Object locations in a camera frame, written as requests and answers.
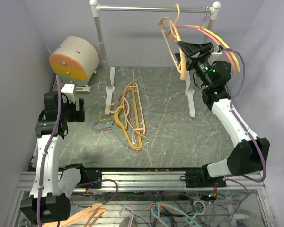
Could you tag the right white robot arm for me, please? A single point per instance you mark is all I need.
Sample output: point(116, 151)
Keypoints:
point(250, 151)

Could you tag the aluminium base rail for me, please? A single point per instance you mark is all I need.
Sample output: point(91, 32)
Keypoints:
point(147, 181)

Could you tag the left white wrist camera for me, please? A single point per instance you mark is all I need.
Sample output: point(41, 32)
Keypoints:
point(68, 89)

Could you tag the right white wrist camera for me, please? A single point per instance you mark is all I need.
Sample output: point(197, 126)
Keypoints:
point(216, 51)

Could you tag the pink blue hanger under table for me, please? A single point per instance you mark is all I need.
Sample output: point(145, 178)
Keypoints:
point(128, 221)

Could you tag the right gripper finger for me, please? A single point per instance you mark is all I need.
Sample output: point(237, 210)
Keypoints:
point(189, 63)
point(190, 49)

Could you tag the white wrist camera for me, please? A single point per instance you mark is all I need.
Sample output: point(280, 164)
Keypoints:
point(216, 51)
point(68, 89)

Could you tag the yellow plastic hanger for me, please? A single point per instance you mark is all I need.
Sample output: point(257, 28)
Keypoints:
point(206, 27)

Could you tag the pink plastic hanger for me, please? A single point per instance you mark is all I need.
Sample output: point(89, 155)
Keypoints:
point(195, 27)

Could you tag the white clothes rack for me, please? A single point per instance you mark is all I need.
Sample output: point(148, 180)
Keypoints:
point(96, 8)

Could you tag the teal hanger under table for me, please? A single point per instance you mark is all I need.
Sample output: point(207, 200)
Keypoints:
point(157, 208)

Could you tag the wooden hanger under table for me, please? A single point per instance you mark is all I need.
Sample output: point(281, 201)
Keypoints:
point(87, 213)

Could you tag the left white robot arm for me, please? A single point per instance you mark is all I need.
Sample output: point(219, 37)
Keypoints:
point(49, 198)

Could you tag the beige drum with orange face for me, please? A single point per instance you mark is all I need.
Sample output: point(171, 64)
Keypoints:
point(75, 61)

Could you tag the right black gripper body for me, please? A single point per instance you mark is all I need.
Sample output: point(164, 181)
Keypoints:
point(201, 68)

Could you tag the beige plastic hanger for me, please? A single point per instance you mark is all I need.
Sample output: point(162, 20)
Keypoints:
point(138, 126)
point(180, 66)

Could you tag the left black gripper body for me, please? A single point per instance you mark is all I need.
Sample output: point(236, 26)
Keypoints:
point(70, 113)

